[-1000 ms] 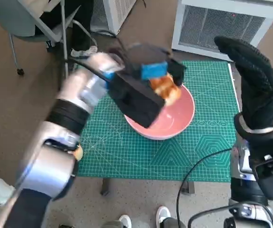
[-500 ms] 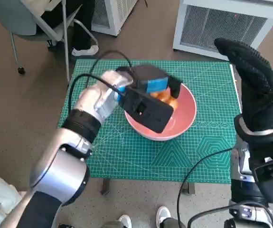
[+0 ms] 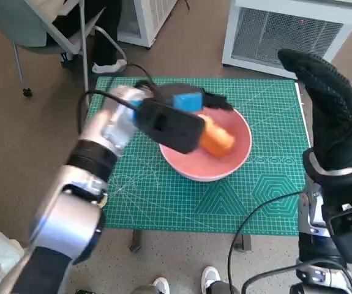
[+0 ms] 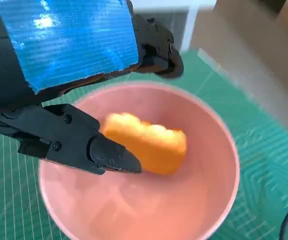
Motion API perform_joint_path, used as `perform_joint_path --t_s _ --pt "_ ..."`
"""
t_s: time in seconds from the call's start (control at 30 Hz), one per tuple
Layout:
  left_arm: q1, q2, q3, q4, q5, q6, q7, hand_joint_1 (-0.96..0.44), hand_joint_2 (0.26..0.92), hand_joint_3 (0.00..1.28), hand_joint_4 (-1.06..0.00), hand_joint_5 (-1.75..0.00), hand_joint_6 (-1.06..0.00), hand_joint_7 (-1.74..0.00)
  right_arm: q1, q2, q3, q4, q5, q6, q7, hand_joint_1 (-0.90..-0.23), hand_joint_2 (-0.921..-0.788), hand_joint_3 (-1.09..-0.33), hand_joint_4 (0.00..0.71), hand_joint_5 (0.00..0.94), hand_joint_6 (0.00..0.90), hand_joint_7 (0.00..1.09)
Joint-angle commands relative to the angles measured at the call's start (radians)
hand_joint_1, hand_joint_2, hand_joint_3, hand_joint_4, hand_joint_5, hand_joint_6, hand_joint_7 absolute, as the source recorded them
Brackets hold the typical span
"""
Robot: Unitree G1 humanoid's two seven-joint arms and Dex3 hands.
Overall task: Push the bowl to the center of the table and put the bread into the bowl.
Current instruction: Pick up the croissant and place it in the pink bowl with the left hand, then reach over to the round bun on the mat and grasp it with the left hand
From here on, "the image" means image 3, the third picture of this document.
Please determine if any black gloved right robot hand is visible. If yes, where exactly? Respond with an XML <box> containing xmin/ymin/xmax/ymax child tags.
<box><xmin>277</xmin><ymin>48</ymin><xmax>352</xmax><ymax>172</ymax></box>

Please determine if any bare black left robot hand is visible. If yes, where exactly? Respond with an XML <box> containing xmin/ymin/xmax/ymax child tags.
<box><xmin>155</xmin><ymin>82</ymin><xmax>234</xmax><ymax>116</ymax></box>

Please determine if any long striped toy bread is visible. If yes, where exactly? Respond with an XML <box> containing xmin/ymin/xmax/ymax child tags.
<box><xmin>197</xmin><ymin>113</ymin><xmax>236</xmax><ymax>159</ymax></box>

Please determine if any pink bowl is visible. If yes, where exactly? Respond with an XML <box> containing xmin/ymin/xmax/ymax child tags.
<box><xmin>159</xmin><ymin>104</ymin><xmax>253</xmax><ymax>182</ymax></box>

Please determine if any white cabinet with slatted side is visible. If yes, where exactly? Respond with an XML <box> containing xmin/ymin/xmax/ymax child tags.
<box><xmin>116</xmin><ymin>0</ymin><xmax>178</xmax><ymax>48</ymax></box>

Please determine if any white cabinet with mesh grille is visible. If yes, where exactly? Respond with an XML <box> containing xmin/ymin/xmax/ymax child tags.
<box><xmin>221</xmin><ymin>0</ymin><xmax>352</xmax><ymax>80</ymax></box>

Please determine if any green cutting mat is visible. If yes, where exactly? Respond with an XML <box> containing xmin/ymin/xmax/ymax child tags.
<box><xmin>82</xmin><ymin>76</ymin><xmax>313</xmax><ymax>236</ymax></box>

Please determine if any dark metal table leg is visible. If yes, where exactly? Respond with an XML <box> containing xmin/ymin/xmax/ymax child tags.
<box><xmin>129</xmin><ymin>229</ymin><xmax>143</xmax><ymax>254</ymax></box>
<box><xmin>233</xmin><ymin>235</ymin><xmax>252</xmax><ymax>252</ymax></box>

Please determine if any white shoe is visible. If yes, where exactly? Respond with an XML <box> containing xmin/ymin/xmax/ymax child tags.
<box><xmin>201</xmin><ymin>266</ymin><xmax>221</xmax><ymax>292</ymax></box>
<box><xmin>153</xmin><ymin>277</ymin><xmax>170</xmax><ymax>294</ymax></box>

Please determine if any grey chair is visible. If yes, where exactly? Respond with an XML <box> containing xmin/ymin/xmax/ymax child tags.
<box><xmin>0</xmin><ymin>0</ymin><xmax>127</xmax><ymax>107</ymax></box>

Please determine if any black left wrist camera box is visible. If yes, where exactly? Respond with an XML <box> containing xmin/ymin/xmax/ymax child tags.
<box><xmin>134</xmin><ymin>99</ymin><xmax>206</xmax><ymax>154</ymax></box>

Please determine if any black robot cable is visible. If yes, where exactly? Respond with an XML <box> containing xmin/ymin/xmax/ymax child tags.
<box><xmin>240</xmin><ymin>260</ymin><xmax>352</xmax><ymax>294</ymax></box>
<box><xmin>77</xmin><ymin>62</ymin><xmax>161</xmax><ymax>135</ymax></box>
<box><xmin>227</xmin><ymin>191</ymin><xmax>302</xmax><ymax>294</ymax></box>

